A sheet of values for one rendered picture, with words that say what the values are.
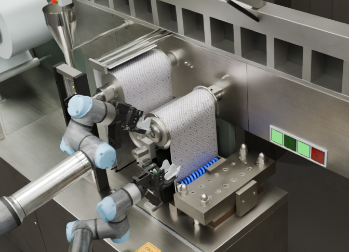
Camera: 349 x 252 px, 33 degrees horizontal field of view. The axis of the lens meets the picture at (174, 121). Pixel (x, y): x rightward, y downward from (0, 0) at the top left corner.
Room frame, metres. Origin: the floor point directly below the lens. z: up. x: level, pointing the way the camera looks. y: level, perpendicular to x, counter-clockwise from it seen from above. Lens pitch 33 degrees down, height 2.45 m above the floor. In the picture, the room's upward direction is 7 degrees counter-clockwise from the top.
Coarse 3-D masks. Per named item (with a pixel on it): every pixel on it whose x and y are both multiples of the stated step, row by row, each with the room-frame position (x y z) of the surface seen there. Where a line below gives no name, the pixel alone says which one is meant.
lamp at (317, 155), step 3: (312, 150) 1.64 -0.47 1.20; (315, 150) 1.63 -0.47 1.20; (318, 150) 1.62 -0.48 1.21; (312, 153) 1.64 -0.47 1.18; (315, 153) 1.63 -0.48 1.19; (318, 153) 1.62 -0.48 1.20; (321, 153) 1.61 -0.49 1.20; (312, 156) 1.64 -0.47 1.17; (315, 156) 1.63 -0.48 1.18; (318, 156) 1.62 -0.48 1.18; (321, 156) 1.61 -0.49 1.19; (315, 159) 1.63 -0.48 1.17; (318, 159) 1.62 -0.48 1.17; (321, 159) 1.61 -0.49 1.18; (321, 162) 1.61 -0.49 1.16
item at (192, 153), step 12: (204, 132) 1.85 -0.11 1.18; (216, 132) 1.89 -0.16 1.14; (180, 144) 1.78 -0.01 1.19; (192, 144) 1.81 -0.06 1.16; (204, 144) 1.85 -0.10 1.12; (216, 144) 1.89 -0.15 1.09; (180, 156) 1.77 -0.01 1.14; (192, 156) 1.81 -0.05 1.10; (204, 156) 1.85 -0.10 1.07; (216, 156) 1.89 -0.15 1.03; (180, 168) 1.77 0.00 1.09; (192, 168) 1.80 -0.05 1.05; (180, 180) 1.76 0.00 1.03
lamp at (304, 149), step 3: (300, 144) 1.68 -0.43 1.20; (303, 144) 1.67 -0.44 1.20; (300, 147) 1.68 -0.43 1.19; (303, 147) 1.67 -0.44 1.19; (306, 147) 1.66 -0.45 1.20; (309, 147) 1.65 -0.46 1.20; (300, 150) 1.68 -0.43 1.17; (303, 150) 1.67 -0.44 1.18; (306, 150) 1.66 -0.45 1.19; (309, 150) 1.65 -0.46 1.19; (303, 153) 1.67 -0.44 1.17; (306, 153) 1.66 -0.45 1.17; (309, 153) 1.65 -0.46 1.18; (309, 156) 1.65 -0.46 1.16
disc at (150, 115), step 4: (144, 116) 1.84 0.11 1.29; (148, 116) 1.82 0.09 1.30; (152, 116) 1.80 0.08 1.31; (156, 116) 1.78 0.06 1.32; (144, 120) 1.84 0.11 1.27; (160, 120) 1.76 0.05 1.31; (164, 124) 1.75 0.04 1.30; (164, 128) 1.75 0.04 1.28; (168, 132) 1.74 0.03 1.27; (148, 136) 1.83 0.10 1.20; (168, 136) 1.74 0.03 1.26; (168, 140) 1.74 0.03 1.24; (168, 144) 1.74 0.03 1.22; (160, 148) 1.78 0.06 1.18; (164, 148) 1.76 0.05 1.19
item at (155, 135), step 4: (152, 124) 1.79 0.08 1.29; (152, 128) 1.77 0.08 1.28; (156, 128) 1.76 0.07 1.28; (152, 132) 1.78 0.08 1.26; (156, 132) 1.76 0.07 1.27; (160, 132) 1.76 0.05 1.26; (152, 136) 1.79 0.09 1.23; (156, 136) 1.76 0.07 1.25; (160, 136) 1.76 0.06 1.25; (152, 140) 1.78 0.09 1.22; (156, 140) 1.76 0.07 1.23; (160, 140) 1.76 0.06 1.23
